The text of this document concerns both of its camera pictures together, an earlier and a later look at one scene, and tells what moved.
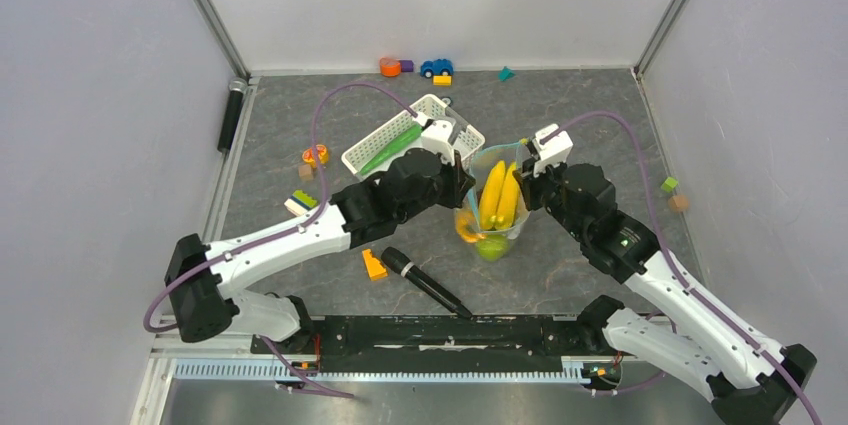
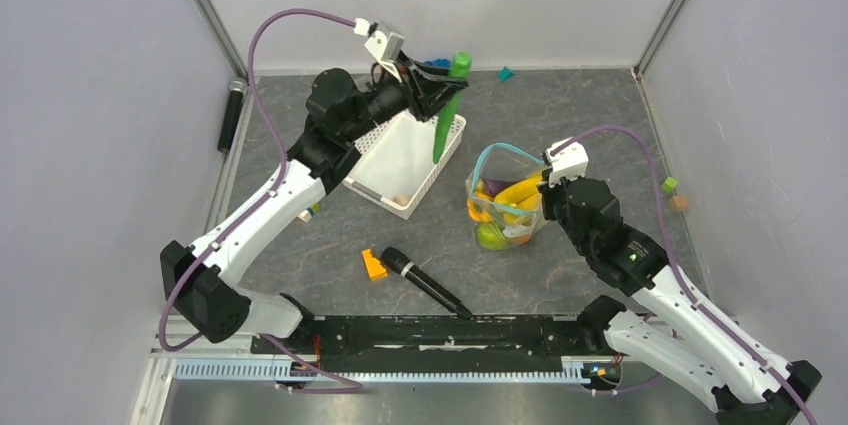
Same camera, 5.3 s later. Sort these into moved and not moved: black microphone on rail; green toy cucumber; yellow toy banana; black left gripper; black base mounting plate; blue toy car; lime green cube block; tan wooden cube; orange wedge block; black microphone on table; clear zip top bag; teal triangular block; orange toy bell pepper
Moved: green toy cucumber; black left gripper; yellow toy banana; clear zip top bag; orange toy bell pepper
Not moved: teal triangular block; lime green cube block; black microphone on rail; tan wooden cube; black microphone on table; orange wedge block; blue toy car; black base mounting plate
